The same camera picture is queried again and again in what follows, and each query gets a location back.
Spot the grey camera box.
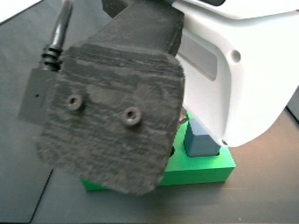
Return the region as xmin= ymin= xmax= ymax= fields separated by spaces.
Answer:
xmin=17 ymin=68 xmax=57 ymax=125

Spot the green shape sorter board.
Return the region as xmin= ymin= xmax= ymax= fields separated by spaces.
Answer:
xmin=78 ymin=112 xmax=237 ymax=192

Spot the black cable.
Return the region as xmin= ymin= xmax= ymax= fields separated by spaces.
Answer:
xmin=41 ymin=0 xmax=74 ymax=72

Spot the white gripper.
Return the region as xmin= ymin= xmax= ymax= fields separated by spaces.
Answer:
xmin=172 ymin=0 xmax=299 ymax=147

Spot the blue square block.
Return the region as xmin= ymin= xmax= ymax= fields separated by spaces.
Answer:
xmin=182 ymin=118 xmax=220 ymax=158

